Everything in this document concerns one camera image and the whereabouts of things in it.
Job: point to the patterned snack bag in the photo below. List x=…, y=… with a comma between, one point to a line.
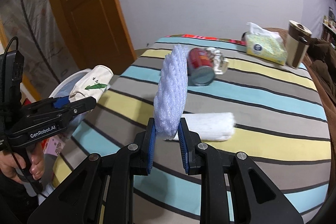
x=220, y=63

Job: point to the red metal can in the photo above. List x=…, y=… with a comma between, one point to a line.
x=200, y=68

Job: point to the white foam net sleeve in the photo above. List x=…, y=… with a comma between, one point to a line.
x=170, y=99

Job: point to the cream canvas tote bag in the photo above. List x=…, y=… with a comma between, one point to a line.
x=93, y=84

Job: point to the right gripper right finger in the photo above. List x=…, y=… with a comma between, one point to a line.
x=234, y=188

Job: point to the cluttered shelf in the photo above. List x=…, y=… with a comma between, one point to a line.
x=328, y=28

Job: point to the white trash bin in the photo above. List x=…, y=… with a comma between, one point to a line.
x=64, y=88

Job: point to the striped bed sheet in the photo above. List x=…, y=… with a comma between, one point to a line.
x=125, y=108

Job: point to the brown cream handbag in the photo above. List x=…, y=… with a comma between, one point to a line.
x=297, y=43

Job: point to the red patterned mattress edge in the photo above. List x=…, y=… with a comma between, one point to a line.
x=204, y=37

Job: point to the yellow tissue pack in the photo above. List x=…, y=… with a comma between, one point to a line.
x=265, y=44

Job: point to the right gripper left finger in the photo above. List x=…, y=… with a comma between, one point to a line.
x=100, y=188

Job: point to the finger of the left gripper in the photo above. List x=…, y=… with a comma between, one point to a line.
x=82, y=106

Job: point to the white tissue wad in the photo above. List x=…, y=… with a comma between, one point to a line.
x=211, y=126

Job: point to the brown blanket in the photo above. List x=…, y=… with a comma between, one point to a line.
x=323, y=69

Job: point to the orange wooden door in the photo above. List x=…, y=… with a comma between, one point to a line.
x=95, y=33

